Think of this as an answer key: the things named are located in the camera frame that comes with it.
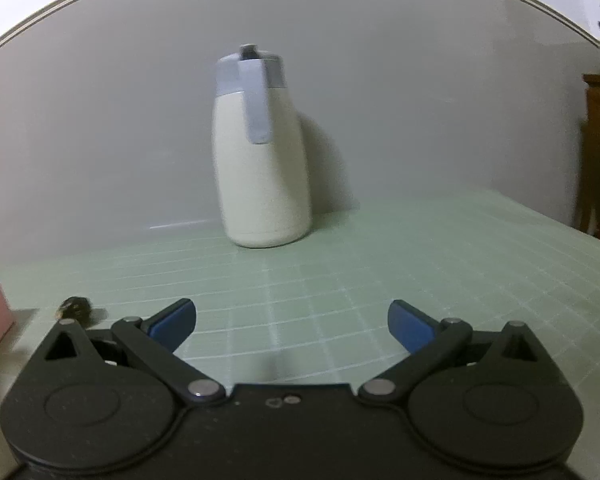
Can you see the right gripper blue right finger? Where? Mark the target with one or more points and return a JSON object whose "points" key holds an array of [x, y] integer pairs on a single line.
{"points": [[430, 345]]}

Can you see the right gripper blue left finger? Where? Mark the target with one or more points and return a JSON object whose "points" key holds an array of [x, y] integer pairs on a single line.
{"points": [[149, 346]]}

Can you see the dark brown dried fruit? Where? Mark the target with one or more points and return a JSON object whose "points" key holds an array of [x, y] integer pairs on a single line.
{"points": [[75, 307]]}

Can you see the white thermos jug grey lid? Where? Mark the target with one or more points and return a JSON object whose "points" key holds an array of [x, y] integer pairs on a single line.
{"points": [[259, 158]]}

